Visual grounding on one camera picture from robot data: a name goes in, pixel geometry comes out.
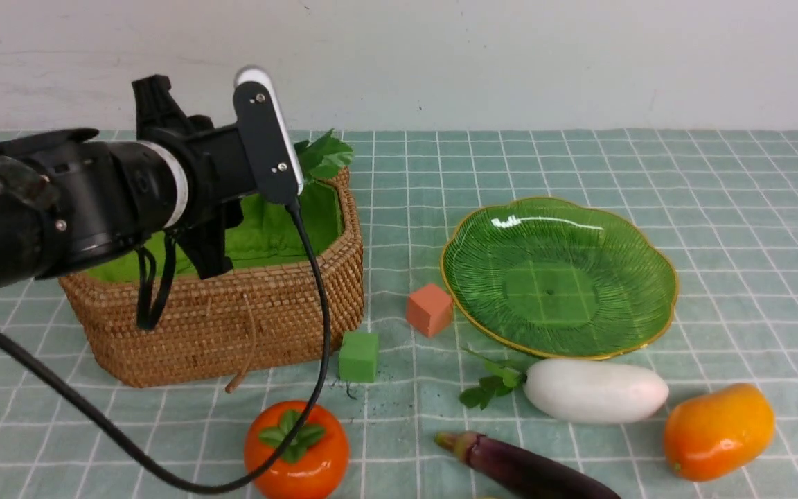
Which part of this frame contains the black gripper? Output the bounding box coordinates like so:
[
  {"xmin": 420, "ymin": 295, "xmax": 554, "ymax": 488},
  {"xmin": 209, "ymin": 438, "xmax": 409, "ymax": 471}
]
[{"xmin": 131, "ymin": 75, "xmax": 256, "ymax": 280}]

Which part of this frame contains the red-orange carrot with leaves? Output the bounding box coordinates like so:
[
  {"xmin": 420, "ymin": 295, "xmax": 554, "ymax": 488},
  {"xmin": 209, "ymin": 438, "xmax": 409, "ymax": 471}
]
[{"xmin": 294, "ymin": 128, "xmax": 355, "ymax": 184}]

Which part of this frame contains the orange persimmon with leaf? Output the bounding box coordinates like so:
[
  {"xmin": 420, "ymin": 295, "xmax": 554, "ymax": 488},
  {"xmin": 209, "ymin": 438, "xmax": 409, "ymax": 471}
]
[{"xmin": 244, "ymin": 400, "xmax": 351, "ymax": 498}]

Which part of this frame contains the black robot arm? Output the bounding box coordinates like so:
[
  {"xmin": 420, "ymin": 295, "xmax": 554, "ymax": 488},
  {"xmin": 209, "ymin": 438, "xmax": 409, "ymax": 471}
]
[{"xmin": 0, "ymin": 75, "xmax": 258, "ymax": 288}]

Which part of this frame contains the woven wicker basket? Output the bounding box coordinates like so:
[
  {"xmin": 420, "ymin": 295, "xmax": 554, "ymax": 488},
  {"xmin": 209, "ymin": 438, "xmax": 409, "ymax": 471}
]
[{"xmin": 58, "ymin": 166, "xmax": 365, "ymax": 394}]

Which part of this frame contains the green foam cube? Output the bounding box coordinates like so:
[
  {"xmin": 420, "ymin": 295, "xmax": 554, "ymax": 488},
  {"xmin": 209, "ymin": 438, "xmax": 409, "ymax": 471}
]
[{"xmin": 338, "ymin": 331, "xmax": 380, "ymax": 383}]

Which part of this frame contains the orange foam cube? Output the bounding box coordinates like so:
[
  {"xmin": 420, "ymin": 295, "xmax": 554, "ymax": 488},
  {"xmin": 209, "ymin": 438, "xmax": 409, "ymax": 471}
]
[{"xmin": 405, "ymin": 282, "xmax": 454, "ymax": 338}]

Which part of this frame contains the green glass leaf plate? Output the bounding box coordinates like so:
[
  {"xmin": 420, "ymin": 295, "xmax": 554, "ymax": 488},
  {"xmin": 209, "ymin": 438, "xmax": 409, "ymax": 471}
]
[{"xmin": 440, "ymin": 196, "xmax": 681, "ymax": 360}]

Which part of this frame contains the white radish with leaves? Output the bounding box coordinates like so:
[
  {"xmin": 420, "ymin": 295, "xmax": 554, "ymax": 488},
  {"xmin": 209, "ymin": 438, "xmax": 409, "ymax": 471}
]
[{"xmin": 459, "ymin": 351, "xmax": 669, "ymax": 424}]

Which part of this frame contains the purple eggplant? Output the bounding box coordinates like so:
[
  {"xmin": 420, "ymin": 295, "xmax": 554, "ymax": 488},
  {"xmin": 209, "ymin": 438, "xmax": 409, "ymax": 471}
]
[{"xmin": 434, "ymin": 432, "xmax": 620, "ymax": 498}]

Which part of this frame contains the green checkered tablecloth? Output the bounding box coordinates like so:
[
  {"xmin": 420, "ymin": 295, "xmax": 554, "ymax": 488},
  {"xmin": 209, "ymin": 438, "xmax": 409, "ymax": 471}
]
[{"xmin": 0, "ymin": 129, "xmax": 798, "ymax": 498}]

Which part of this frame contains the orange mango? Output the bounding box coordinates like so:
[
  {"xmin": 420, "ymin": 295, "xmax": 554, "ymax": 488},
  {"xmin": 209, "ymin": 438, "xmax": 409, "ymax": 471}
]
[{"xmin": 663, "ymin": 383, "xmax": 776, "ymax": 482}]

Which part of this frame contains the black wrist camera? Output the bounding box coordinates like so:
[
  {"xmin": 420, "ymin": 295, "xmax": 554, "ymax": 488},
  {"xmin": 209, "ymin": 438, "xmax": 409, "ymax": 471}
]
[{"xmin": 232, "ymin": 66, "xmax": 304, "ymax": 206}]

